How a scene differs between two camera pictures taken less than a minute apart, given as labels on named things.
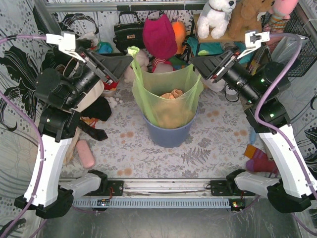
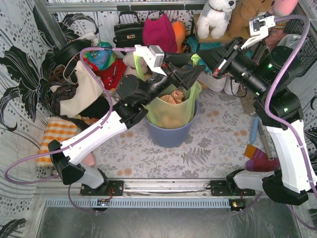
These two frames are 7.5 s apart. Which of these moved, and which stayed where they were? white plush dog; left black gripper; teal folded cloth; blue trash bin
Moved: left black gripper
Stayed: blue trash bin; teal folded cloth; white plush dog
